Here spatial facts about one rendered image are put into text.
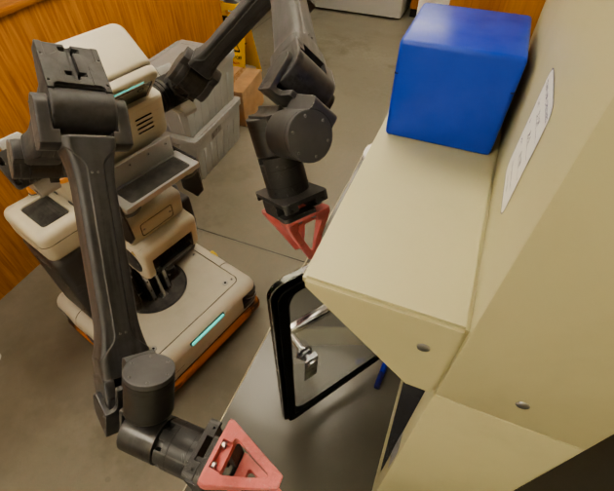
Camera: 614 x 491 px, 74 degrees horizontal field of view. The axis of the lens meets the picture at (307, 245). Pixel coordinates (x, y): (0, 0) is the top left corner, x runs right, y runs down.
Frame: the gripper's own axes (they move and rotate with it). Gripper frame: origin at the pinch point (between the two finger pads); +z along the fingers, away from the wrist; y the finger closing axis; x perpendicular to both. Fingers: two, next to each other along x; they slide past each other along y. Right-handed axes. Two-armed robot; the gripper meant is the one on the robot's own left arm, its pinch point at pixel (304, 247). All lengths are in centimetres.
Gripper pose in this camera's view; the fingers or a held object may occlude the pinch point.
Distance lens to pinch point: 59.4
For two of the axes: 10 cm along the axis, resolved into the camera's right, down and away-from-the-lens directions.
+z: 2.4, 8.7, 4.4
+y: -4.7, -2.9, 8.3
